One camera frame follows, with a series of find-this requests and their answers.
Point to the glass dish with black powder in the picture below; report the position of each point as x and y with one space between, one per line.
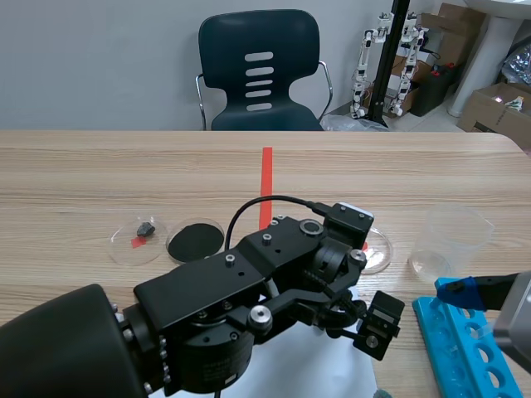
195 242

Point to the turquoise rack with round holes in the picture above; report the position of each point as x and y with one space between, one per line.
456 356

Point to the clear glass dish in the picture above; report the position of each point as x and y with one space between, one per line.
379 253
124 248

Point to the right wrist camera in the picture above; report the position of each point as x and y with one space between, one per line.
516 307

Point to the white wash basin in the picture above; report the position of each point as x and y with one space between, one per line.
485 54

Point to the open brown cardboard box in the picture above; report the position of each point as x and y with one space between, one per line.
489 108

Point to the black metal rail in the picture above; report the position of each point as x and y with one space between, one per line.
386 62

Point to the clear plastic beaker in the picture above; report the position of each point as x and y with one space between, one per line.
452 240

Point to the clear plastic bag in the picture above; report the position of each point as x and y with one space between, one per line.
352 123

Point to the small dark stone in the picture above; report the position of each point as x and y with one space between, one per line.
145 230

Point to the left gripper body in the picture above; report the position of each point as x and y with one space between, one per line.
290 248

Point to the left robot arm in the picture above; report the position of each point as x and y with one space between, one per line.
62 340

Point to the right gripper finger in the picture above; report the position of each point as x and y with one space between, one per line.
460 292

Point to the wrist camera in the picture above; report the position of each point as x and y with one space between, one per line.
516 307
349 226

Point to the white sheet of paper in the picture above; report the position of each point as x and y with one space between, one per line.
315 365

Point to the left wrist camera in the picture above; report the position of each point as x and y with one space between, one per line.
349 226

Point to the dark blue chair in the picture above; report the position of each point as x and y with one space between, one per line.
257 41

